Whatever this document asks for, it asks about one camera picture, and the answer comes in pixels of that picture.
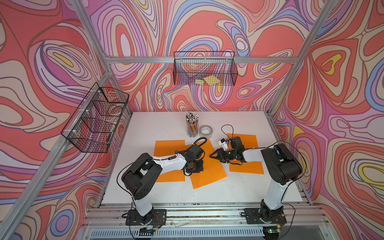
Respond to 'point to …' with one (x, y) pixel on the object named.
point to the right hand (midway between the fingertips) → (212, 160)
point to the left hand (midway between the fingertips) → (203, 171)
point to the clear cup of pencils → (192, 120)
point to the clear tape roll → (206, 131)
